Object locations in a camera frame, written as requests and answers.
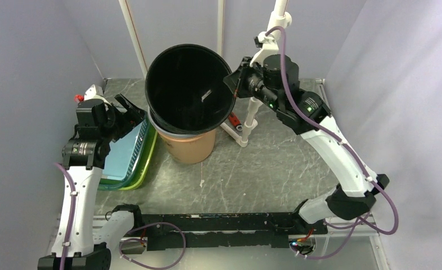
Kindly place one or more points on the white PVC pipe frame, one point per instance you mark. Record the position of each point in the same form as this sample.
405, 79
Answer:
278, 17

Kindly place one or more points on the grey plastic bucket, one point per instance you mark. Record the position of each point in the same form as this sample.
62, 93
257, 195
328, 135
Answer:
161, 128

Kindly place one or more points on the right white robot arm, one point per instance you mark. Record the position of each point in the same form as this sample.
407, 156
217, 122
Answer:
310, 118

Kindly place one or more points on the black plastic bucket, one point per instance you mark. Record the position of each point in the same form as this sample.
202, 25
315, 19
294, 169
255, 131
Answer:
185, 90

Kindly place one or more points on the red handled adjustable wrench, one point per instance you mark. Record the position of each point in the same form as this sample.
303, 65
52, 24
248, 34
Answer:
235, 122

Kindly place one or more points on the green plastic tray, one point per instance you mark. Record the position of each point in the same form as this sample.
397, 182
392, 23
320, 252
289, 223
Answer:
144, 162

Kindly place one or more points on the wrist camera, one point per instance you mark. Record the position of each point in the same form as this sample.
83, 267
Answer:
268, 44
92, 96

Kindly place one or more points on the blue plastic basket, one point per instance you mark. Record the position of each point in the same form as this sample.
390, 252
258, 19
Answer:
123, 159

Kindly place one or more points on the orange plastic bucket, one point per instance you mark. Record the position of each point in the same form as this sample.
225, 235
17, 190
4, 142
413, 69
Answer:
190, 150

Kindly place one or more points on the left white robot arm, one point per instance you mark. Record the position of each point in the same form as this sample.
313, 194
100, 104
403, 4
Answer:
83, 159

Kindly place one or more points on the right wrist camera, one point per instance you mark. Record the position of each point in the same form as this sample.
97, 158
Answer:
268, 44

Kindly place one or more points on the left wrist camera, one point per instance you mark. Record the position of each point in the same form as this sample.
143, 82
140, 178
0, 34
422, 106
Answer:
92, 96

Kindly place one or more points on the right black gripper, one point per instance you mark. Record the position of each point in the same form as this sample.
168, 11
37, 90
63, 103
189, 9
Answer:
233, 79

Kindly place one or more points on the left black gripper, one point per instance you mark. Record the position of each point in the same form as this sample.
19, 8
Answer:
129, 121

